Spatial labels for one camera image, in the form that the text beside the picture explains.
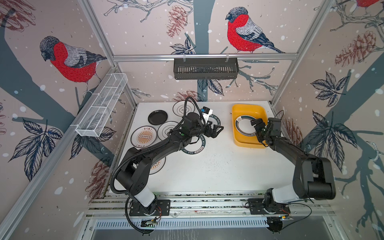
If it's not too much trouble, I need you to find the left black cable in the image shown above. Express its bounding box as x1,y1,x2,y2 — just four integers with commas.
109,95,205,235

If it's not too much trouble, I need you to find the orange sunburst plate near-left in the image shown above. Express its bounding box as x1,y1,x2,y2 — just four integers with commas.
150,158,166,175

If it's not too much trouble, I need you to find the orange sunburst plate left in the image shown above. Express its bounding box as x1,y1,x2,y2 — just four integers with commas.
131,126,157,149

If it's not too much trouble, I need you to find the white plate grey emblem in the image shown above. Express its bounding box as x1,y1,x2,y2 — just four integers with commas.
157,121,179,141

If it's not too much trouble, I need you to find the striped green rim plate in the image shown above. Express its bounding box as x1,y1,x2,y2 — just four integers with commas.
235,115,256,137

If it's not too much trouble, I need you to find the small black plate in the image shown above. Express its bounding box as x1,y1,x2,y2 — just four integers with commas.
148,110,168,126

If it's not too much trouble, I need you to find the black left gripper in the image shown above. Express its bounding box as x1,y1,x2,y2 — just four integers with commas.
189,120,223,138

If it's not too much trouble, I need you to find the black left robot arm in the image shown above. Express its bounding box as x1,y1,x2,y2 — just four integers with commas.
110,113,224,208

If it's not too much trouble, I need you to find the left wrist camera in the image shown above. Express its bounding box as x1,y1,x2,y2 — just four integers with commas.
201,107,213,123

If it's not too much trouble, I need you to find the white mesh wall shelf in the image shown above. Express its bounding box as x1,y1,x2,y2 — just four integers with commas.
76,73,128,137

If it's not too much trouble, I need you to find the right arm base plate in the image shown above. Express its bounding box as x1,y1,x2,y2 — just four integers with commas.
247,198,291,215

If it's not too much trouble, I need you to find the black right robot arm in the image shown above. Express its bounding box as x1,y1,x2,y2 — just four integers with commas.
251,118,336,212

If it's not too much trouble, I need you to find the yellow plastic bin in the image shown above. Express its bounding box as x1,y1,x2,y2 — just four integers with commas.
232,104,267,149

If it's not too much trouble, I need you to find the green rim plate middle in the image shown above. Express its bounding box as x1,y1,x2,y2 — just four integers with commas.
181,135,206,155

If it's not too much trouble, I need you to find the white plate back centre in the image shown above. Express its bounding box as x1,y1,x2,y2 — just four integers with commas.
173,101,196,117

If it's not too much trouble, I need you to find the aluminium rail bed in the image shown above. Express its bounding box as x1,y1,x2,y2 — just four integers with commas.
85,192,336,219

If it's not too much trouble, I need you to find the black hanging wire basket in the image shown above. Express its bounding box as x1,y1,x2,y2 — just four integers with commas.
174,58,239,80

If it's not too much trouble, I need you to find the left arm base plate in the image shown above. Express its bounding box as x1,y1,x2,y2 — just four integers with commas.
128,199,171,217

